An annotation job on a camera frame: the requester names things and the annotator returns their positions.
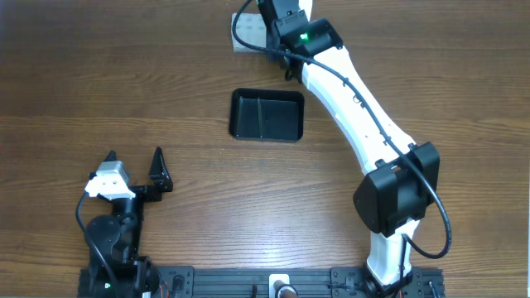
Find clear test tube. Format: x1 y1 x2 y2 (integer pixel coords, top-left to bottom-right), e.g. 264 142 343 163
256 98 265 139
235 97 244 138

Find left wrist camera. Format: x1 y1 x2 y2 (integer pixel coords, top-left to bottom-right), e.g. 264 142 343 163
84 160 137 202

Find mounting rail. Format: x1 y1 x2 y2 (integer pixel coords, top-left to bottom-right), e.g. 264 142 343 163
78 266 446 298

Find white test tube rack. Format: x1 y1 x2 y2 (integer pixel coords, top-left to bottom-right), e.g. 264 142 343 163
231 12 270 54

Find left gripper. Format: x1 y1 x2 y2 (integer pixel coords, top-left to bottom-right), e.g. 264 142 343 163
104 147 174 203

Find black tray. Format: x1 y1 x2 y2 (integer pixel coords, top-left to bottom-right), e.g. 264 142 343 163
229 87 306 144

